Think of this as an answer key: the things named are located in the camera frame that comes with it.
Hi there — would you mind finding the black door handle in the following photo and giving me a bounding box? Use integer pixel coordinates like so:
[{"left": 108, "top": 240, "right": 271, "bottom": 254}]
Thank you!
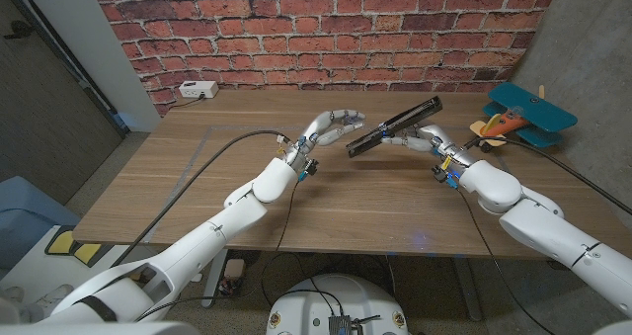
[{"left": 3, "top": 19, "right": 34, "bottom": 41}]

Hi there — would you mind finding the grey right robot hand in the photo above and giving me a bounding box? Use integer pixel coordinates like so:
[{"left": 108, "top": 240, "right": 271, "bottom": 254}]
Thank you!
[{"left": 377, "top": 122, "right": 478, "bottom": 171}]

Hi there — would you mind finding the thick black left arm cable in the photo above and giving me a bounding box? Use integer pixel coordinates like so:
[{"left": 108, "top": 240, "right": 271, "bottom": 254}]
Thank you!
[{"left": 111, "top": 129, "right": 292, "bottom": 268}]

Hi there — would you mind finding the clear tape strip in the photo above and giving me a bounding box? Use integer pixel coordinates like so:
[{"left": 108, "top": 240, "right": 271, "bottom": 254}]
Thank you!
[{"left": 142, "top": 126, "right": 213, "bottom": 243}]

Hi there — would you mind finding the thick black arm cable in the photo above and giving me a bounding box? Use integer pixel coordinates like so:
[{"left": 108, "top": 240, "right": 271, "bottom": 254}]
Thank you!
[
  {"left": 463, "top": 135, "right": 632, "bottom": 216},
  {"left": 111, "top": 129, "right": 292, "bottom": 268}
]

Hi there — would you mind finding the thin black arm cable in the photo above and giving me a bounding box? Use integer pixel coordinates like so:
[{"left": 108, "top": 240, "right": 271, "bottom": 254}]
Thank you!
[
  {"left": 135, "top": 179, "right": 303, "bottom": 322},
  {"left": 456, "top": 189, "right": 557, "bottom": 335}
]

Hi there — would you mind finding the red brick printed backdrop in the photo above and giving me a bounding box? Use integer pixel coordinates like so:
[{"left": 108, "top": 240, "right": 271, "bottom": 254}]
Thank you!
[{"left": 88, "top": 0, "right": 564, "bottom": 117}]

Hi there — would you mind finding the grey trouser leg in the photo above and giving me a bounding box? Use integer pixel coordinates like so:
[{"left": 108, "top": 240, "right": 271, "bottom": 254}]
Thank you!
[{"left": 0, "top": 294, "right": 45, "bottom": 325}]

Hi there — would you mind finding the black stapler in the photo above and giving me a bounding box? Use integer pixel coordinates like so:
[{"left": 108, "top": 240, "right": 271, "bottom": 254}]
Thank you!
[{"left": 345, "top": 95, "right": 443, "bottom": 159}]

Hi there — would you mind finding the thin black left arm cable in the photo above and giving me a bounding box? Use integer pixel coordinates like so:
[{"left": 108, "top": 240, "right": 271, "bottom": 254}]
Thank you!
[{"left": 135, "top": 179, "right": 303, "bottom": 322}]

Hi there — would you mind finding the white sneaker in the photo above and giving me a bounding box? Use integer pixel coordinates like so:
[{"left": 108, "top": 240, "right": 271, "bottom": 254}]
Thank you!
[{"left": 33, "top": 284, "right": 75, "bottom": 316}]

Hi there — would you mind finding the white power strip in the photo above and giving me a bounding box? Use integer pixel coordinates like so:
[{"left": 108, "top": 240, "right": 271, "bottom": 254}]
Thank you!
[{"left": 178, "top": 80, "right": 220, "bottom": 100}]

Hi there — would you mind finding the blue plastic bin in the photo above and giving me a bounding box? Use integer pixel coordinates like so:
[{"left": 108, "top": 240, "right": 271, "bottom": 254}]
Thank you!
[{"left": 0, "top": 175, "right": 83, "bottom": 272}]

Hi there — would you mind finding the grey table leg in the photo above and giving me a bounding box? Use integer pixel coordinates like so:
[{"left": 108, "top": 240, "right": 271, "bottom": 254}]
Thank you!
[
  {"left": 200, "top": 248, "right": 229, "bottom": 309},
  {"left": 451, "top": 255, "right": 484, "bottom": 322}
]

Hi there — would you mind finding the table control box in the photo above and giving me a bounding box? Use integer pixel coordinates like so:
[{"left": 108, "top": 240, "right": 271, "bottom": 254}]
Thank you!
[{"left": 219, "top": 258, "right": 247, "bottom": 299}]

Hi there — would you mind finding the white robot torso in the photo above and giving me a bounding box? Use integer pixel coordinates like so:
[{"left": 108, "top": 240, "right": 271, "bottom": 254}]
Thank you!
[{"left": 266, "top": 274, "right": 410, "bottom": 335}]

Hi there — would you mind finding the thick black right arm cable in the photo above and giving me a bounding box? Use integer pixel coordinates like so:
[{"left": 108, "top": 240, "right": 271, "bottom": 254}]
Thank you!
[{"left": 463, "top": 135, "right": 632, "bottom": 216}]

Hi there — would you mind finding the black power strip cable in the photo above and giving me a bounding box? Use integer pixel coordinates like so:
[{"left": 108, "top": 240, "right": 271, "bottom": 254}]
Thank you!
[{"left": 166, "top": 95, "right": 206, "bottom": 112}]

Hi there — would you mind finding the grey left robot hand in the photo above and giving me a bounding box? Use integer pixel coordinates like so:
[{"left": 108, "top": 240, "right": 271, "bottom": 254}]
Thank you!
[{"left": 287, "top": 109, "right": 367, "bottom": 172}]

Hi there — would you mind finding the grey module on torso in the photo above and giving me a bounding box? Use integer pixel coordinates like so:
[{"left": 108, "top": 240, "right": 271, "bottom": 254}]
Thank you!
[{"left": 328, "top": 314, "right": 366, "bottom": 335}]

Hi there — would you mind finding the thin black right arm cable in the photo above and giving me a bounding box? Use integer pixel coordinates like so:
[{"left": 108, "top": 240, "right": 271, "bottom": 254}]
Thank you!
[{"left": 456, "top": 189, "right": 557, "bottom": 335}]

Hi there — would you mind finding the dark grey door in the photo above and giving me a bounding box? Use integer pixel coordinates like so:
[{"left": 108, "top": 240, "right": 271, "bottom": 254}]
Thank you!
[{"left": 0, "top": 0, "right": 124, "bottom": 206}]

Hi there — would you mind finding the teal orange toy airplane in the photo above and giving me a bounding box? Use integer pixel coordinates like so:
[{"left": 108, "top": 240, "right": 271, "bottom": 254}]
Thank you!
[{"left": 468, "top": 81, "right": 579, "bottom": 153}]

